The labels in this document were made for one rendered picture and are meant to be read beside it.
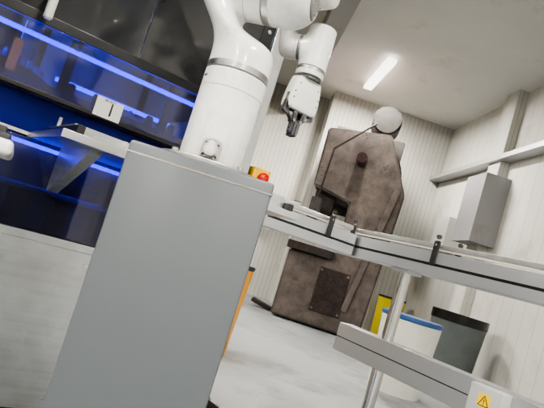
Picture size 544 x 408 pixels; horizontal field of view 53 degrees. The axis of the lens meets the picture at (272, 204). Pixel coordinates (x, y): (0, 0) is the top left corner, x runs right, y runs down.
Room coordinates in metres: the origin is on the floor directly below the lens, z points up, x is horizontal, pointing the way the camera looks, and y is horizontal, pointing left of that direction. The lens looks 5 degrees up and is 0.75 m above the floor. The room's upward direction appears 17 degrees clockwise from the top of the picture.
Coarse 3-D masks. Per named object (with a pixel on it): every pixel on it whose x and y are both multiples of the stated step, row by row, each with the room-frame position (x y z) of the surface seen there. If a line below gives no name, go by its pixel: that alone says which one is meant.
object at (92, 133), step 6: (54, 126) 1.59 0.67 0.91; (90, 132) 1.39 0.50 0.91; (96, 132) 1.40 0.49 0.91; (96, 138) 1.41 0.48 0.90; (102, 138) 1.41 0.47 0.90; (108, 138) 1.42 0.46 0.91; (114, 138) 1.43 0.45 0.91; (114, 144) 1.43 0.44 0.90; (120, 144) 1.44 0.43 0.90; (126, 144) 1.45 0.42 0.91
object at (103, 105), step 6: (102, 96) 1.64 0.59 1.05; (96, 102) 1.64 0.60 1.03; (102, 102) 1.65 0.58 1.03; (108, 102) 1.66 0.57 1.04; (114, 102) 1.67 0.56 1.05; (96, 108) 1.64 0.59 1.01; (102, 108) 1.65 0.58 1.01; (108, 108) 1.66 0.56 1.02; (114, 108) 1.67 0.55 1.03; (120, 108) 1.68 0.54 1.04; (96, 114) 1.64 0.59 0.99; (102, 114) 1.65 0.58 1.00; (114, 114) 1.67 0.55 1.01; (120, 114) 1.68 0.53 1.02; (114, 120) 1.68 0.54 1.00
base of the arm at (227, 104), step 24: (216, 72) 0.97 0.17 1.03; (240, 72) 0.96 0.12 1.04; (216, 96) 0.96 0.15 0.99; (240, 96) 0.97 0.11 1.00; (192, 120) 0.99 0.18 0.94; (216, 120) 0.96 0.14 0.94; (240, 120) 0.97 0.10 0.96; (192, 144) 0.97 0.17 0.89; (216, 144) 0.96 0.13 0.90; (240, 144) 0.99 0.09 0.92; (240, 168) 0.96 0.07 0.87
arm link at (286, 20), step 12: (264, 0) 0.97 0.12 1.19; (276, 0) 0.96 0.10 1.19; (288, 0) 0.96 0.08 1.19; (300, 0) 0.96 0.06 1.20; (312, 0) 0.97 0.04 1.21; (264, 12) 0.99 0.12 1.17; (276, 12) 0.98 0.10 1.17; (288, 12) 0.97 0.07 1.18; (300, 12) 0.97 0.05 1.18; (312, 12) 0.99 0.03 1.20; (264, 24) 1.03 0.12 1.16; (276, 24) 1.01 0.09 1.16; (288, 24) 1.00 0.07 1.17; (300, 24) 1.00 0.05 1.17
